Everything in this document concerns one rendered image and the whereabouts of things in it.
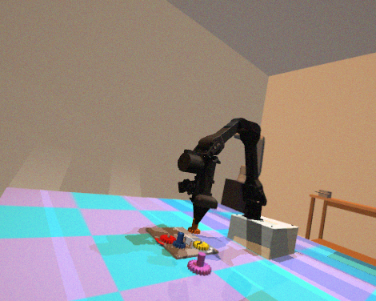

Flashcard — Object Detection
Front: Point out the pink gear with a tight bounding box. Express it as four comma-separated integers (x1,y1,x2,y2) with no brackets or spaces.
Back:
187,252,212,276

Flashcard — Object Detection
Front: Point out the dark blue gear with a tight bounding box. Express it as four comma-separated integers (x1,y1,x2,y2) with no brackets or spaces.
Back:
172,232,186,249

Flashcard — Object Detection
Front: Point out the red gear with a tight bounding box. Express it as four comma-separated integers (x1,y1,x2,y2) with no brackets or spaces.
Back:
160,235,176,244

